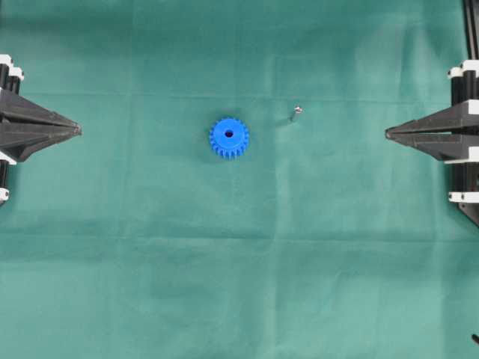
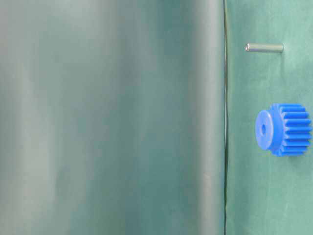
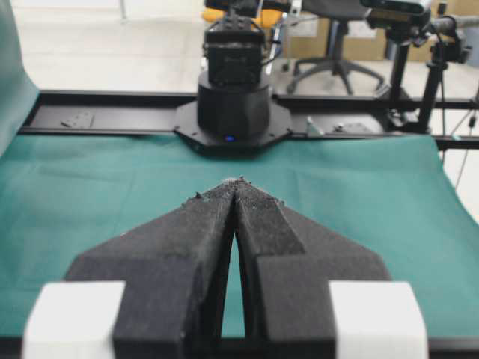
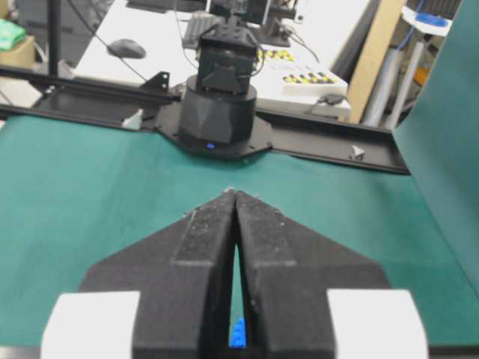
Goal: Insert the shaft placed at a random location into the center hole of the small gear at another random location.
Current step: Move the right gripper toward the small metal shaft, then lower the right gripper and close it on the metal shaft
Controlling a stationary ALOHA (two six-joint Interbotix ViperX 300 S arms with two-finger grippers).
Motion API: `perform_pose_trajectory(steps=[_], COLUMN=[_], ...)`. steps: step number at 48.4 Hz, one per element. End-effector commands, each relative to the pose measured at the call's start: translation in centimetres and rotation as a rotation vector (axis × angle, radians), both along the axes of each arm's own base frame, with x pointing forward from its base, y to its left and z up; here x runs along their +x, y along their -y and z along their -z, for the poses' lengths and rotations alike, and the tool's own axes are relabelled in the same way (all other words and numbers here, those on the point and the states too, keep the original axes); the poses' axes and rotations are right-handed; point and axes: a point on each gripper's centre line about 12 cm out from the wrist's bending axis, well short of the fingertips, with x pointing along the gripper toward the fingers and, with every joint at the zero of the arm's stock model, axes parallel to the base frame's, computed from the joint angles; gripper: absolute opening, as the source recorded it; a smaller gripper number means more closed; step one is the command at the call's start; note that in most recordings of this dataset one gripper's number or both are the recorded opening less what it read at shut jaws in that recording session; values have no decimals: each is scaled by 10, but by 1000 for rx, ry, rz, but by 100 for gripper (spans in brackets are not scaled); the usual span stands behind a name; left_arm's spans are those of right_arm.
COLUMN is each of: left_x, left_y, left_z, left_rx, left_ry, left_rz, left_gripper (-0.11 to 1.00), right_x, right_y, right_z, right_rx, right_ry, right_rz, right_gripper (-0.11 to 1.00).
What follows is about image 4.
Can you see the white desk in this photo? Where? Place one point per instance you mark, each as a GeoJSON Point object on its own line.
{"type": "Point", "coordinates": [160, 35]}

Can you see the black vertical pole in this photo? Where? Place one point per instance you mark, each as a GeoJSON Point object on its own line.
{"type": "Point", "coordinates": [54, 35]}

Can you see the green upright backdrop panel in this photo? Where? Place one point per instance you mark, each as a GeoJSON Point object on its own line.
{"type": "Point", "coordinates": [439, 139]}

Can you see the cardboard board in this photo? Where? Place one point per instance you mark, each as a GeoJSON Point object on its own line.
{"type": "Point", "coordinates": [372, 55]}

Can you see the blue plastic gear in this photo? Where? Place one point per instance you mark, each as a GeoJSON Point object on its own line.
{"type": "Point", "coordinates": [238, 337]}

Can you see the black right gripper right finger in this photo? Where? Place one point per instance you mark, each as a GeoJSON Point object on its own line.
{"type": "Point", "coordinates": [287, 269]}

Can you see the black keyboard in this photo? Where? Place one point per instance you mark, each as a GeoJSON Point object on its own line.
{"type": "Point", "coordinates": [195, 27]}

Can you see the black computer mouse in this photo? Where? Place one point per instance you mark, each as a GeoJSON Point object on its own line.
{"type": "Point", "coordinates": [126, 48]}

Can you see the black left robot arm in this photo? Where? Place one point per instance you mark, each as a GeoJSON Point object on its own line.
{"type": "Point", "coordinates": [228, 55]}

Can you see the green table mat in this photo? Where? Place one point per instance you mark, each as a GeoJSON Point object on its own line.
{"type": "Point", "coordinates": [73, 194]}

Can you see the black aluminium frame rail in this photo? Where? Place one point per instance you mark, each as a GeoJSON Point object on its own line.
{"type": "Point", "coordinates": [337, 134]}

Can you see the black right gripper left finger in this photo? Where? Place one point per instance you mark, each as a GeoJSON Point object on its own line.
{"type": "Point", "coordinates": [183, 273]}

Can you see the black monitor stand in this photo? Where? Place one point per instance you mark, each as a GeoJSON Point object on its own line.
{"type": "Point", "coordinates": [272, 31]}

